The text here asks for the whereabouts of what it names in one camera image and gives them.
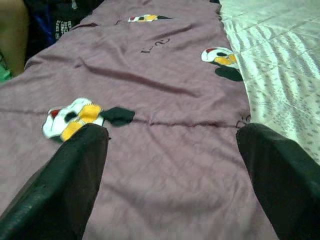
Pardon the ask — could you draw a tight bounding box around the black bag white print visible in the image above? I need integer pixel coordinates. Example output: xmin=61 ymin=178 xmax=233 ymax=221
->
xmin=49 ymin=0 xmax=105 ymax=43

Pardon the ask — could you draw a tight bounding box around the green fabric item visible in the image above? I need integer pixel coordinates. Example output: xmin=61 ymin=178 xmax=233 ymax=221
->
xmin=0 ymin=62 xmax=13 ymax=83

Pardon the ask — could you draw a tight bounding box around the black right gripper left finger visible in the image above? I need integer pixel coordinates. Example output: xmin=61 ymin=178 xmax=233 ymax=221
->
xmin=0 ymin=123 xmax=110 ymax=240

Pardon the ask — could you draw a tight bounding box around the person's bare leg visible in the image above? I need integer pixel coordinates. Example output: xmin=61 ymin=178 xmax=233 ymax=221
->
xmin=0 ymin=0 xmax=30 ymax=76

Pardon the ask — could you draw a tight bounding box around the purple cartoon print blanket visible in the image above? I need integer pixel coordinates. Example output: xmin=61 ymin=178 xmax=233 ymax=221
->
xmin=0 ymin=0 xmax=278 ymax=240

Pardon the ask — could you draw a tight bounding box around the white quilted mattress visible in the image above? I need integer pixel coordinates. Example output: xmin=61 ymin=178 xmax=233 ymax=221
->
xmin=218 ymin=0 xmax=320 ymax=166

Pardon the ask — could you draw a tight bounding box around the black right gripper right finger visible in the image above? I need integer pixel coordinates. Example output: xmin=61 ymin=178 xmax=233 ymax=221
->
xmin=235 ymin=122 xmax=320 ymax=240

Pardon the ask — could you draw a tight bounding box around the blue fabric item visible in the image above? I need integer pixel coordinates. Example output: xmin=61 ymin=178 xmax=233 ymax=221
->
xmin=33 ymin=12 xmax=55 ymax=47

